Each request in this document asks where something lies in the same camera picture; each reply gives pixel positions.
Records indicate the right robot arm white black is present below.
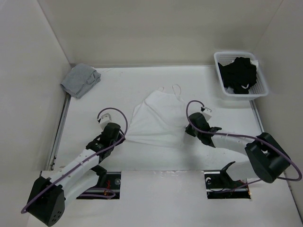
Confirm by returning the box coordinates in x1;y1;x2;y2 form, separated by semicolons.
185;113;290;187

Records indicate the white plastic mesh basket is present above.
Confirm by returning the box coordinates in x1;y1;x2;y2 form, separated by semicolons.
214;51;269;101

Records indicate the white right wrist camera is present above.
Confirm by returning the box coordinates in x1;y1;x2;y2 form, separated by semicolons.
201;106;213;122

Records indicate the black tank top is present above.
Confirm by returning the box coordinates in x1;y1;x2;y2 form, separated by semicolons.
218;57;257;94

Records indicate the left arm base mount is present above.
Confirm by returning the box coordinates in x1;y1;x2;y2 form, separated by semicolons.
77;167;122;200

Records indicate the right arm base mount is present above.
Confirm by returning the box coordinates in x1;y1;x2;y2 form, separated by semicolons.
204;161;251;199

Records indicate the folded grey tank top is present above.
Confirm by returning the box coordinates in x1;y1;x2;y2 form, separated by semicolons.
60;63;101;99

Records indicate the white tank top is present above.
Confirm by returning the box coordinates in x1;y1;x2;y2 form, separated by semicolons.
125;84;187;148

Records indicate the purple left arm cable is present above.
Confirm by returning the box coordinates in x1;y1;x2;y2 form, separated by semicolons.
20;107;130;215

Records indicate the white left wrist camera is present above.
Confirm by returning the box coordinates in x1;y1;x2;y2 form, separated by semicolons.
97;113;112;130

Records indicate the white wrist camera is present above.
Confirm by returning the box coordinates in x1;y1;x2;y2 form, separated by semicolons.
201;106;213;122
97;113;112;130

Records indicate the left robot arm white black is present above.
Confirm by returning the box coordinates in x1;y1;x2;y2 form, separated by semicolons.
21;122;124;227

